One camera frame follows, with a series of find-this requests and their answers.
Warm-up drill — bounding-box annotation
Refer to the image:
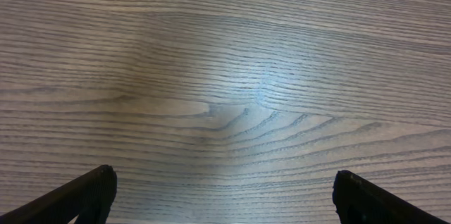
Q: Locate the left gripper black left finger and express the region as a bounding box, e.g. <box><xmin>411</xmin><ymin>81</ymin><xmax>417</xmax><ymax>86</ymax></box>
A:
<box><xmin>1</xmin><ymin>165</ymin><xmax>117</xmax><ymax>224</ymax></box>

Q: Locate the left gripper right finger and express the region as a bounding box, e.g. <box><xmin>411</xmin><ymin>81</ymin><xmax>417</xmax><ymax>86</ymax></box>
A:
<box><xmin>332</xmin><ymin>170</ymin><xmax>447</xmax><ymax>224</ymax></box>

